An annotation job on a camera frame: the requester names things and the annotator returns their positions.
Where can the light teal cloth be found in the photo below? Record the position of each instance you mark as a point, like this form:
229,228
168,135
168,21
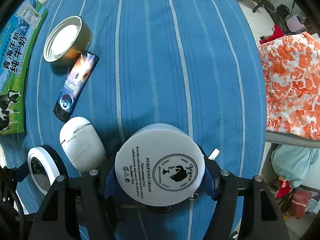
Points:
292,165

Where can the white cream jar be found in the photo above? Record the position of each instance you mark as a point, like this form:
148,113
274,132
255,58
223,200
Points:
160,165

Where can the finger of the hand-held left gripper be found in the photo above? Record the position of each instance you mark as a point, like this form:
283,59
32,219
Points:
22,168

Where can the black round jar white rim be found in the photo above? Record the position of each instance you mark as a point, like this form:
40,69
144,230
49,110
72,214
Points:
40,171

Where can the dark printed slim box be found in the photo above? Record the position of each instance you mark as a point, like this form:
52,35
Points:
76,85

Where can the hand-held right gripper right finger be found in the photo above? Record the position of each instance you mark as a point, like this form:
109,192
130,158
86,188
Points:
210,185

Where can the red shopping bag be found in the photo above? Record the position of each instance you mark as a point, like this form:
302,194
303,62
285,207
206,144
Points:
300,203

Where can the orange floral cloth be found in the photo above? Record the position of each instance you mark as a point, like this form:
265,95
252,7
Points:
292,85

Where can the gold tin can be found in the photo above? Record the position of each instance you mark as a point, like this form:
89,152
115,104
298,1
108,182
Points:
65,38

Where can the white oval plastic case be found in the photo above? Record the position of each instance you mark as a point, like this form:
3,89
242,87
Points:
82,145

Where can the blue green milk carton box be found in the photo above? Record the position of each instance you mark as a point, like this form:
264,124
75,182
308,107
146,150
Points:
17,62

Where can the blue striped cloth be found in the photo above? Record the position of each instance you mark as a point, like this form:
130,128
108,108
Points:
162,67

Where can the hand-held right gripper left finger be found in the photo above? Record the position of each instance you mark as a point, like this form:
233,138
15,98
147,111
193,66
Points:
110,183

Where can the red cloth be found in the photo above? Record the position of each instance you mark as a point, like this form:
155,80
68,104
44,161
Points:
275,35

